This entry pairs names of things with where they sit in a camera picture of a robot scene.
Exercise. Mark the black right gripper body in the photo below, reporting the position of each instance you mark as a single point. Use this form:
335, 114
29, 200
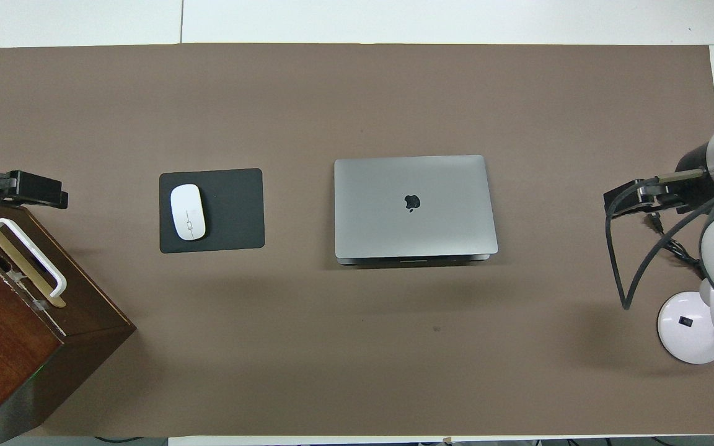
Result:
695, 162

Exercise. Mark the grey laptop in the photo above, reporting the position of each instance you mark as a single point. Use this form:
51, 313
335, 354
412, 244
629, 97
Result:
419, 229

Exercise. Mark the brown table mat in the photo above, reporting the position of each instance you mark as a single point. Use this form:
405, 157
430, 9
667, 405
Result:
332, 341

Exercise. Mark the white desk lamp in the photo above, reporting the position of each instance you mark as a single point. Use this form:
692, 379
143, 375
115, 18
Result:
682, 337

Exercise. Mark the black mouse pad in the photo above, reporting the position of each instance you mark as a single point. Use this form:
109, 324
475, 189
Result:
233, 210

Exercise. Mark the white computer mouse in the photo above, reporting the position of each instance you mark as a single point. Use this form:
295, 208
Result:
188, 210

